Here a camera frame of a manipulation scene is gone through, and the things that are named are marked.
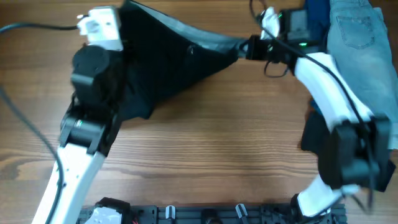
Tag black shorts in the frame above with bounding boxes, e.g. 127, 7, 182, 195
118, 1, 245, 120

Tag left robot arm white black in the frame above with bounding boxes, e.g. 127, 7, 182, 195
33, 45, 125, 223

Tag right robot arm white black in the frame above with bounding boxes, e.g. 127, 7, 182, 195
243, 35, 391, 222

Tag dark blue garment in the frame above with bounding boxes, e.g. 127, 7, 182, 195
303, 0, 330, 41

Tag light blue denim shorts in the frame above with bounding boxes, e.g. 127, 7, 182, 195
327, 0, 397, 149

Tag black garment under pile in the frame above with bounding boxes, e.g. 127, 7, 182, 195
300, 110, 396, 192

